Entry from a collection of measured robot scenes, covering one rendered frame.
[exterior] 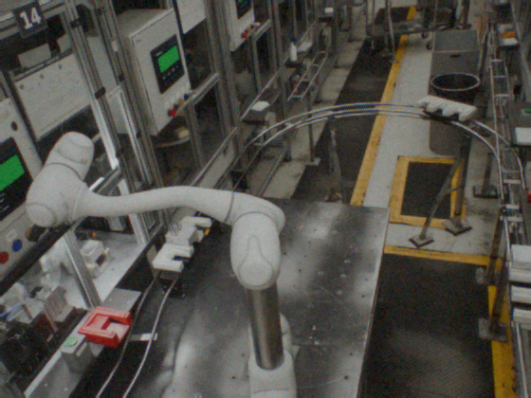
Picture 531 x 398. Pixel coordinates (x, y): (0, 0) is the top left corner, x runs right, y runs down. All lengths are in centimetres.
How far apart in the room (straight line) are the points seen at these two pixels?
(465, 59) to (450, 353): 297
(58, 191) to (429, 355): 224
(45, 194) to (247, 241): 52
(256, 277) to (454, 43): 464
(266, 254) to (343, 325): 96
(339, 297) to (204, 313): 62
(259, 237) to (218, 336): 96
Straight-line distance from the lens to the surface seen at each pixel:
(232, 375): 210
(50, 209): 132
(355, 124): 521
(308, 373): 206
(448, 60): 514
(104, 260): 240
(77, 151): 143
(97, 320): 209
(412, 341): 305
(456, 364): 300
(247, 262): 131
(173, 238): 239
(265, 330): 158
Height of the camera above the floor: 235
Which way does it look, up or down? 35 degrees down
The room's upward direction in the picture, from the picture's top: 8 degrees counter-clockwise
